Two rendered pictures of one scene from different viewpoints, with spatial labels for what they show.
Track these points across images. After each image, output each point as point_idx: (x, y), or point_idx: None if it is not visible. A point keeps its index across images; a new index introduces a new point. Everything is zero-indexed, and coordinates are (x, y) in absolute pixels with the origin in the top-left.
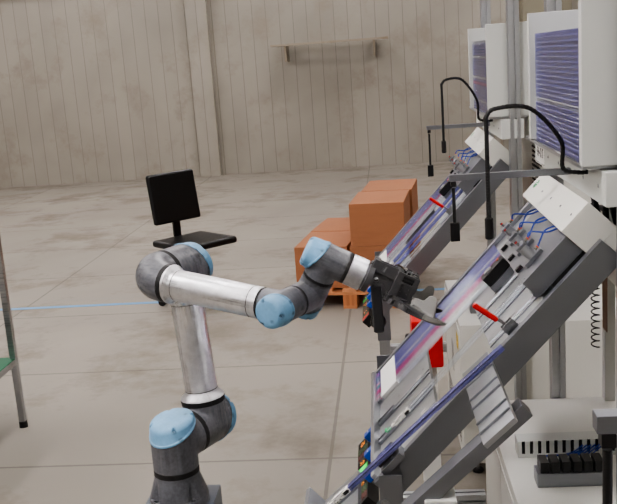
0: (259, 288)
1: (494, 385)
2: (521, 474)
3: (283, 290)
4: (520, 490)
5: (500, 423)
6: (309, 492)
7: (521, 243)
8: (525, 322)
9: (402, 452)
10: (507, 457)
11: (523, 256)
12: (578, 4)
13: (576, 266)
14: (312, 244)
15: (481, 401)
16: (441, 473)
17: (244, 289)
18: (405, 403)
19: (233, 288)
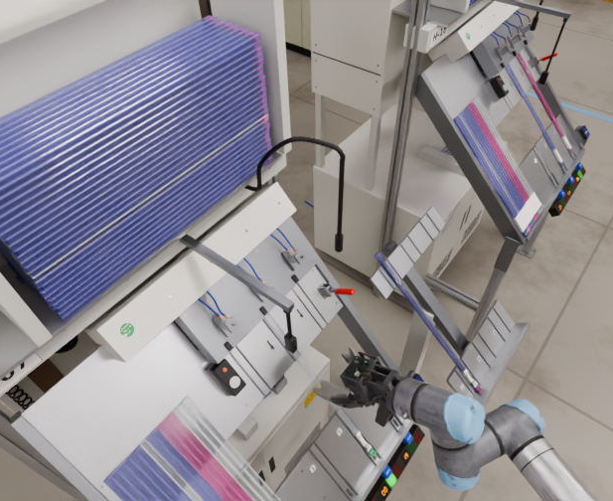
0: (538, 441)
1: (406, 243)
2: (279, 406)
3: (510, 419)
4: (299, 389)
5: (434, 217)
6: (484, 401)
7: (301, 252)
8: (328, 269)
9: (408, 374)
10: (263, 434)
11: (272, 285)
12: (275, 1)
13: (293, 222)
14: (475, 401)
15: (417, 248)
16: (430, 294)
17: (556, 455)
18: (341, 460)
19: (570, 470)
